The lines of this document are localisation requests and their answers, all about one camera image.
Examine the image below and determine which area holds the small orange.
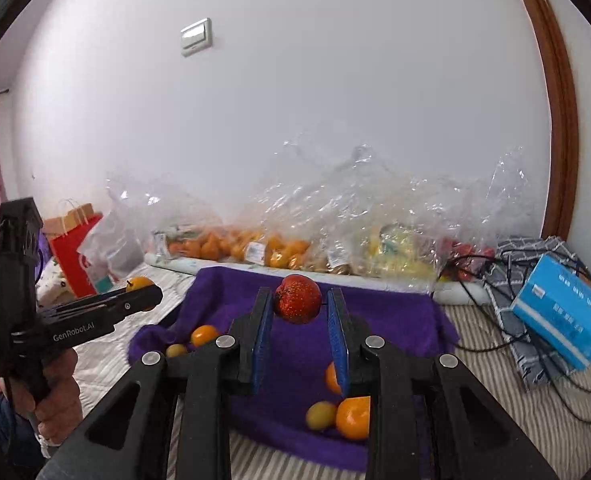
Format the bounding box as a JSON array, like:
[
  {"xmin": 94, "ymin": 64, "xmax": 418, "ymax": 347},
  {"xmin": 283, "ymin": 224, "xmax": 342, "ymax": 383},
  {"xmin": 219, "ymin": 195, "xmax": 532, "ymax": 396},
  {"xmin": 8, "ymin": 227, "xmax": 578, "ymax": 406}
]
[
  {"xmin": 125, "ymin": 276, "xmax": 157, "ymax": 312},
  {"xmin": 191, "ymin": 325, "xmax": 221, "ymax": 349}
]

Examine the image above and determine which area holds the white plastic bag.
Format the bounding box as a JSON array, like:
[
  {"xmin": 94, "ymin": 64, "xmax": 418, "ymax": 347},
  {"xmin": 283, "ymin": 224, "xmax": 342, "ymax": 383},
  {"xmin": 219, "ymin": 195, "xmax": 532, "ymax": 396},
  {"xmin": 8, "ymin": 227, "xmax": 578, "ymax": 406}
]
[{"xmin": 76, "ymin": 190, "xmax": 146, "ymax": 293}]

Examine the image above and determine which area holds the clear bag of brown fruit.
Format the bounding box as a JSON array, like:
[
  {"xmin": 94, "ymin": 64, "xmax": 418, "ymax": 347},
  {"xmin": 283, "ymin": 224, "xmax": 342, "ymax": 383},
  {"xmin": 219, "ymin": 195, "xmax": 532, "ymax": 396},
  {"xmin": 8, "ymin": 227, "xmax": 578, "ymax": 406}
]
[{"xmin": 308, "ymin": 145, "xmax": 361, "ymax": 276}]

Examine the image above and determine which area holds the clear bag of yellow fruit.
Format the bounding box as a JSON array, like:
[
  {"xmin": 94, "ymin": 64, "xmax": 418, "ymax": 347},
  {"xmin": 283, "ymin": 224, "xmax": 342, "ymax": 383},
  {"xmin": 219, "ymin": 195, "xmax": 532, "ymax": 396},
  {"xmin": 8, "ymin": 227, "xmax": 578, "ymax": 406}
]
[{"xmin": 355, "ymin": 160, "xmax": 441, "ymax": 286}]

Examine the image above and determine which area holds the red paper bag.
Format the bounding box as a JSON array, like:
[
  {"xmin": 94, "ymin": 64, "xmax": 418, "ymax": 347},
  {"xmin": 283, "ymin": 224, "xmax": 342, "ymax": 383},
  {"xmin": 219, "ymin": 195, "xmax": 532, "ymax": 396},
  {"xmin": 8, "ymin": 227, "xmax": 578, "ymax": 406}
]
[{"xmin": 49, "ymin": 212, "xmax": 105, "ymax": 298}]

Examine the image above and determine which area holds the red speckled apple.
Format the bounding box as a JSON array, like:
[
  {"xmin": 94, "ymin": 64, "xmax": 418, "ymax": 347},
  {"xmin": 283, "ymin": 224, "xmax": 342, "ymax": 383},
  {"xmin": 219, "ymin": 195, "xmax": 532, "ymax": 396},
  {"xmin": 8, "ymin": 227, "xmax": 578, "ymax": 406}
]
[{"xmin": 274, "ymin": 274, "xmax": 323, "ymax": 325}]

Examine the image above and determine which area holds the striped mattress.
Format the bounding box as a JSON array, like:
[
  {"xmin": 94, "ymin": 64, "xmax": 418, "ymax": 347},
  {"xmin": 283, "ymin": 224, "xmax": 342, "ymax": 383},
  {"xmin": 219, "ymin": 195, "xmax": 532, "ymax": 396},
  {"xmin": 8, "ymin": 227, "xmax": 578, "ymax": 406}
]
[{"xmin": 72, "ymin": 265, "xmax": 591, "ymax": 480}]

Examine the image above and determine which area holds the white light switch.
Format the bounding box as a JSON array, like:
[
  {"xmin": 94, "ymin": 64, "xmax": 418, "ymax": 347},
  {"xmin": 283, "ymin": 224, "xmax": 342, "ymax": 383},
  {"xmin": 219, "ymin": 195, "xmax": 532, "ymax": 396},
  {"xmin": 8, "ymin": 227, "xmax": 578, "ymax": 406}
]
[{"xmin": 180, "ymin": 17, "xmax": 213, "ymax": 57}]

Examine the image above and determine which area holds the purple towel covered tray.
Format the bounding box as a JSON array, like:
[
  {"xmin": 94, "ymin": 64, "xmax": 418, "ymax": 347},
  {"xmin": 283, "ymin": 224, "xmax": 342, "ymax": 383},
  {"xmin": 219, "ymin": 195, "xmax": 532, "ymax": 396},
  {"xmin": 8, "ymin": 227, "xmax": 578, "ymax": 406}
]
[{"xmin": 128, "ymin": 266, "xmax": 460, "ymax": 473}]

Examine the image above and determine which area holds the grey patterned cloth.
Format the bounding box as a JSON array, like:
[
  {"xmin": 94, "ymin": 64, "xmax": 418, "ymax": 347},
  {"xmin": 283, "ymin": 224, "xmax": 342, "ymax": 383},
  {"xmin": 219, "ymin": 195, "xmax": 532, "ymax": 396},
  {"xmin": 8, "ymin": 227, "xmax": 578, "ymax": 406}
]
[{"xmin": 485, "ymin": 235, "xmax": 591, "ymax": 391}]

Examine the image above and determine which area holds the brown wooden door frame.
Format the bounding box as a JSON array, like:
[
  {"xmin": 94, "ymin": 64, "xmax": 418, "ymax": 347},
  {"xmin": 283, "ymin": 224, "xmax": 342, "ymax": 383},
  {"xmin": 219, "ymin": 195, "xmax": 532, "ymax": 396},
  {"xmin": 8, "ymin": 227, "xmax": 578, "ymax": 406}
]
[{"xmin": 503, "ymin": 0, "xmax": 579, "ymax": 243}]

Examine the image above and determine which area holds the white dotted cloth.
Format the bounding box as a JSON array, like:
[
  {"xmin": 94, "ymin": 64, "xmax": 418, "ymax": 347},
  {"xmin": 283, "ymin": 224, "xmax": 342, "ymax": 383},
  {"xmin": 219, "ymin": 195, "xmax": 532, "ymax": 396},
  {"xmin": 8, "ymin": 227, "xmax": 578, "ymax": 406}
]
[{"xmin": 35, "ymin": 260, "xmax": 78, "ymax": 306}]

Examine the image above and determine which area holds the person's left forearm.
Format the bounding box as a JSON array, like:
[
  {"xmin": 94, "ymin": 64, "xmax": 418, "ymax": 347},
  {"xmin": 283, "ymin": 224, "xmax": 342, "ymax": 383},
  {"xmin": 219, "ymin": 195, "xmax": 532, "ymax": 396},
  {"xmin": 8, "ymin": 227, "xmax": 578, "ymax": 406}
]
[{"xmin": 0, "ymin": 395, "xmax": 46, "ymax": 480}]

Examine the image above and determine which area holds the clear bag of red fruit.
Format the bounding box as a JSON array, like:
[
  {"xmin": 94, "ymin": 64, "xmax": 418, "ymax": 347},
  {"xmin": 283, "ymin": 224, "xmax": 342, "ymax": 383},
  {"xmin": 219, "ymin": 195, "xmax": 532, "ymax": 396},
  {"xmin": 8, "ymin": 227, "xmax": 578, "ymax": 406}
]
[{"xmin": 433, "ymin": 147, "xmax": 531, "ymax": 291}]

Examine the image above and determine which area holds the large orange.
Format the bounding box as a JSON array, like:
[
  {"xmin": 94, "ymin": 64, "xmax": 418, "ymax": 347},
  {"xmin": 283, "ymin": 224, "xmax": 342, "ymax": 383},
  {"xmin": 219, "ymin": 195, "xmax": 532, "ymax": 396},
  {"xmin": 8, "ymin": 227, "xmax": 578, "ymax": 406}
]
[
  {"xmin": 335, "ymin": 396, "xmax": 371, "ymax": 442},
  {"xmin": 324, "ymin": 361, "xmax": 343, "ymax": 396}
]

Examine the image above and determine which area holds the black cable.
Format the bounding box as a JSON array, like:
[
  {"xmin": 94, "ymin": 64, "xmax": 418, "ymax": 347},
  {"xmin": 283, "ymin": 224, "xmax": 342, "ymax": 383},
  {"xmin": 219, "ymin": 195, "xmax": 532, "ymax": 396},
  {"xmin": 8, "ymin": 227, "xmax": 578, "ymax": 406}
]
[{"xmin": 433, "ymin": 247, "xmax": 591, "ymax": 426}]

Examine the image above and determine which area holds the person's left hand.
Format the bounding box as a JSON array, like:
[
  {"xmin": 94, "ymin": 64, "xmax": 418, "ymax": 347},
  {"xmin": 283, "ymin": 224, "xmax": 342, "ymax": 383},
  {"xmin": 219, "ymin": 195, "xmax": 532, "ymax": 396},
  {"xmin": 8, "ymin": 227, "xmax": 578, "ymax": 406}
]
[{"xmin": 10, "ymin": 347, "xmax": 83, "ymax": 446}]

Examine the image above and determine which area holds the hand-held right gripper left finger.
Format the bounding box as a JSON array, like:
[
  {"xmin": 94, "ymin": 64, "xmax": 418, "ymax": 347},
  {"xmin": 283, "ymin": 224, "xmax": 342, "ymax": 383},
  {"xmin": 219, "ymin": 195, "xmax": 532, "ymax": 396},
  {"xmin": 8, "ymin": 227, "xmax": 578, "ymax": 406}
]
[{"xmin": 35, "ymin": 287, "xmax": 275, "ymax": 480}]

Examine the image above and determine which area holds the brown paper bag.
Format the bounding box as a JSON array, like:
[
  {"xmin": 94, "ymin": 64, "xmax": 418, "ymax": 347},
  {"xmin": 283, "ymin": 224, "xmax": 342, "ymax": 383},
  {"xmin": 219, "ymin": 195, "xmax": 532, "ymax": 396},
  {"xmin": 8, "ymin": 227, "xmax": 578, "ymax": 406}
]
[{"xmin": 42, "ymin": 199, "xmax": 96, "ymax": 241}]

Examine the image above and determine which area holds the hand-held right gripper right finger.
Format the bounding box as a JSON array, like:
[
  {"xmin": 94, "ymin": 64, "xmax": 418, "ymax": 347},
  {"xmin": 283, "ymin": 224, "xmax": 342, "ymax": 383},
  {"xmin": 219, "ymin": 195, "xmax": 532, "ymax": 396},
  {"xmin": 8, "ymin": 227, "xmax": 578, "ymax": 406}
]
[{"xmin": 327, "ymin": 286, "xmax": 561, "ymax": 480}]

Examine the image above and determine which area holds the blue tissue box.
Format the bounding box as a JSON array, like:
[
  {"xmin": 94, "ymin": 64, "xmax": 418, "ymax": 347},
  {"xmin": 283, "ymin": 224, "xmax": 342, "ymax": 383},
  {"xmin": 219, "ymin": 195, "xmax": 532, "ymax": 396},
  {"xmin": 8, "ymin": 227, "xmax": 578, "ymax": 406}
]
[{"xmin": 511, "ymin": 254, "xmax": 591, "ymax": 372}]

